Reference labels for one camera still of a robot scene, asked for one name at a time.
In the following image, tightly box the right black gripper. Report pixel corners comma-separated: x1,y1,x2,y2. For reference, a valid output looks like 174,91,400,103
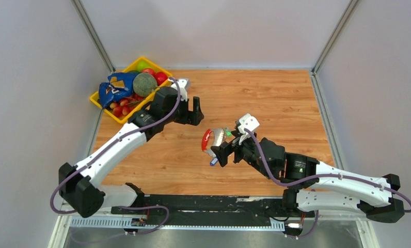
211,130,274,180

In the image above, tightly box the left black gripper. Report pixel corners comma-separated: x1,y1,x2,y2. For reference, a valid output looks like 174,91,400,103
163,95,204,126

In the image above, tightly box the key with green tag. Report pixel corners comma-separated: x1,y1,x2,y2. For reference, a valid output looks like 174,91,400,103
224,128,232,136

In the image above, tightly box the key with blue tag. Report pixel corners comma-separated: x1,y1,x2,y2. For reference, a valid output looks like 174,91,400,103
210,157,218,166

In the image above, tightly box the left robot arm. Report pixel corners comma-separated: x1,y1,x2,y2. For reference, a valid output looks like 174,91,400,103
53,85,204,218

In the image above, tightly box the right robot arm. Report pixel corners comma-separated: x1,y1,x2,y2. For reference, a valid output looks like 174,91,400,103
202,131,406,223

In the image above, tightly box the red tomato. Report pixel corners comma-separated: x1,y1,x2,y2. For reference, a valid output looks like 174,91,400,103
154,71,168,86

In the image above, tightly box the yellow plastic bin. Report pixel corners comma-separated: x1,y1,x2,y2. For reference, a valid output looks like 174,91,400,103
89,57,172,124

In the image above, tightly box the green melon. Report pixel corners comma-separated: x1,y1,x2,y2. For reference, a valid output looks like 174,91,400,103
133,73,158,98

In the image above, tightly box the red apple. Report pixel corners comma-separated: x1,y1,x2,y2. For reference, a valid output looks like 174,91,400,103
141,68,155,76

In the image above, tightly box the green apple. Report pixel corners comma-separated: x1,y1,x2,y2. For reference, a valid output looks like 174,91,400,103
136,60,151,72

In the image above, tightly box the bunch of red cherries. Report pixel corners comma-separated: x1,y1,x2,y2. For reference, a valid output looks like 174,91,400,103
108,95,144,118

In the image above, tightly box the blue snack bag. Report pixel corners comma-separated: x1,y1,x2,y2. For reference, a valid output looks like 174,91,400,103
98,72,139,109

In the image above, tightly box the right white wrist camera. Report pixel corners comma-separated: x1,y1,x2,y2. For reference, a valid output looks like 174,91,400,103
235,113,260,145

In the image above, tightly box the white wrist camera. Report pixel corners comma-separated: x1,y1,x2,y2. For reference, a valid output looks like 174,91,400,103
235,113,260,145
177,78,191,102

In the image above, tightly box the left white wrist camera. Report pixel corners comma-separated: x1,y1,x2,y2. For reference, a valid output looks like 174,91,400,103
177,78,191,102

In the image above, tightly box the left frame post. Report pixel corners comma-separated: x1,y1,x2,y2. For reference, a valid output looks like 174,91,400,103
71,0,116,73

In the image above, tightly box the frame post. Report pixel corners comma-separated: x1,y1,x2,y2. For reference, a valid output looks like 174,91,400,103
311,0,360,74
71,0,116,73

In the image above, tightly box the right frame post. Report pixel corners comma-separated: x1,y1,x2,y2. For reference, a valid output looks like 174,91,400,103
311,0,360,74

